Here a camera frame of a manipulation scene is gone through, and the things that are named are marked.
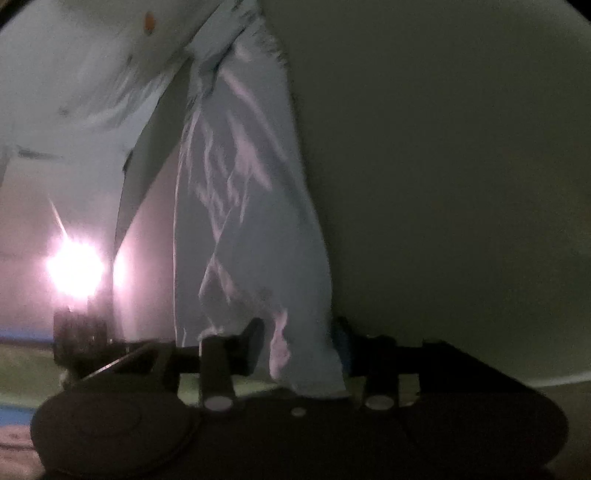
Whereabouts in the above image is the green cloth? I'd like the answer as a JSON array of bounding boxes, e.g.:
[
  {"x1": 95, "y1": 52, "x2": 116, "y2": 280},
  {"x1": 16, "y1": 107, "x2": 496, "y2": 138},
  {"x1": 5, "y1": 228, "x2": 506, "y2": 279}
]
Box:
[{"x1": 0, "y1": 344, "x2": 63, "y2": 404}]

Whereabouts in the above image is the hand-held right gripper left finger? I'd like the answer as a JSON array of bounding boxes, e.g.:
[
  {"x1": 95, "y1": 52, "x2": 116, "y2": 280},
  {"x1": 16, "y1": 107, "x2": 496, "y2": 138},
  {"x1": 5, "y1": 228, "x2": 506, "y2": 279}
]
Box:
[{"x1": 90, "y1": 318, "x2": 266, "y2": 413}]

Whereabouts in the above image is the bright lamp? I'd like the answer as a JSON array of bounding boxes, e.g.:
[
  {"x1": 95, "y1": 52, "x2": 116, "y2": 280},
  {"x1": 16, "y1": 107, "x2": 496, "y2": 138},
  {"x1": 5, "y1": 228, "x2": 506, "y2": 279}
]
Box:
[{"x1": 44, "y1": 198, "x2": 130, "y2": 310}]

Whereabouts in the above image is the light blue t-shirt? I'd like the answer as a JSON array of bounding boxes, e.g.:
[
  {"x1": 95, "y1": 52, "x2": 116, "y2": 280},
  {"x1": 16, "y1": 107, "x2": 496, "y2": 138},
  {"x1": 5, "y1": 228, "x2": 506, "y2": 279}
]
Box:
[{"x1": 173, "y1": 0, "x2": 349, "y2": 398}]

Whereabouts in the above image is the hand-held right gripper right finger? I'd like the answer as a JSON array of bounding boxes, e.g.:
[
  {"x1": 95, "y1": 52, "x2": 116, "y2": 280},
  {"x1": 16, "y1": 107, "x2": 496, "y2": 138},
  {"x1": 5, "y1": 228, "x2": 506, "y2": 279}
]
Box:
[{"x1": 332, "y1": 318, "x2": 467, "y2": 413}]

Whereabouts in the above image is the carrot print hanging sheet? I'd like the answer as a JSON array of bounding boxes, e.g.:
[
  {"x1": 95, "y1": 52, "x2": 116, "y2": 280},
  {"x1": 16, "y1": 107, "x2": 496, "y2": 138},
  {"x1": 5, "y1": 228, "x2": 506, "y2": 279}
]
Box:
[{"x1": 0, "y1": 0, "x2": 259, "y2": 160}]

